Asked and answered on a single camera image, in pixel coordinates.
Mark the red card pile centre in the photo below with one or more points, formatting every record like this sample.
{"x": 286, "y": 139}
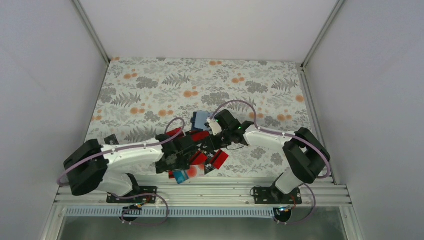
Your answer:
{"x": 198, "y": 159}

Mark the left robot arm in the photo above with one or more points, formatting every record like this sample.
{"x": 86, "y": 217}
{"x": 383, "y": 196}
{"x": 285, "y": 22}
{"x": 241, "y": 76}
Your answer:
{"x": 112, "y": 168}

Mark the red card top left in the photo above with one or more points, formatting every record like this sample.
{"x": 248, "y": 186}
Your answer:
{"x": 178, "y": 132}

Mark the floral table mat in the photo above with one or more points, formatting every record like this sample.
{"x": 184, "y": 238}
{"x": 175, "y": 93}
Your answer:
{"x": 140, "y": 96}

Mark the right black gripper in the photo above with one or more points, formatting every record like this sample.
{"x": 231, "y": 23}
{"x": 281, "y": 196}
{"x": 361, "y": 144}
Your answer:
{"x": 214, "y": 144}

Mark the black vip card far left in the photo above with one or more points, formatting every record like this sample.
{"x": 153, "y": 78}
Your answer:
{"x": 111, "y": 140}

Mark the aluminium frame rail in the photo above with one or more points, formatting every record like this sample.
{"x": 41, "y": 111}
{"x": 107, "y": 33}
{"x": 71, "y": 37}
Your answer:
{"x": 218, "y": 194}

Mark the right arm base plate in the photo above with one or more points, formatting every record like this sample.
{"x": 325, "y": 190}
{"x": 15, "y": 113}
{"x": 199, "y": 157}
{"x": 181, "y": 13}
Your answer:
{"x": 272, "y": 196}

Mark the red card right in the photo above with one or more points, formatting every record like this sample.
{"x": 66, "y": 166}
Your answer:
{"x": 218, "y": 159}

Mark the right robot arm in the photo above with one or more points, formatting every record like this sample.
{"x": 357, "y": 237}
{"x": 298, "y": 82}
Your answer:
{"x": 306, "y": 156}

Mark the white slotted cable duct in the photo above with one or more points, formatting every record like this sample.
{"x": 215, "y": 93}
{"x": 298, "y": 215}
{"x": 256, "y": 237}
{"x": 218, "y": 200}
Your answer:
{"x": 172, "y": 212}

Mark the red card top centre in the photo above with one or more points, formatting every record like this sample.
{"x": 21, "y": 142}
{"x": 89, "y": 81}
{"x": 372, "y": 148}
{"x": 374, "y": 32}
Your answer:
{"x": 198, "y": 135}

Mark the blue leather card holder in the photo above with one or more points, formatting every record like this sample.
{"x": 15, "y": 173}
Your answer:
{"x": 199, "y": 119}

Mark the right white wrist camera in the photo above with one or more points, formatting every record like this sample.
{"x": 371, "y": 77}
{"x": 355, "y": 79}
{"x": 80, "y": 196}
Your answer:
{"x": 214, "y": 126}

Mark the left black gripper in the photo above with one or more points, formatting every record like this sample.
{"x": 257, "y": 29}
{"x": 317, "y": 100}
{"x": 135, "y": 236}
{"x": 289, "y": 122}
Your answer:
{"x": 183, "y": 164}

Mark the blue card with grey stripe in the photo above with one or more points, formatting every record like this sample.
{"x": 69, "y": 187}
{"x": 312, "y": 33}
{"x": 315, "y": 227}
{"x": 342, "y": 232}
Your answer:
{"x": 181, "y": 176}

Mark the white card with red circle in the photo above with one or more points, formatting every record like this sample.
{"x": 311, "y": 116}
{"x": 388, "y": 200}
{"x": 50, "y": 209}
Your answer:
{"x": 196, "y": 171}

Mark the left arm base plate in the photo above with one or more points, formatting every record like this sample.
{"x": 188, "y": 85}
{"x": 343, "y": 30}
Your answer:
{"x": 130, "y": 199}

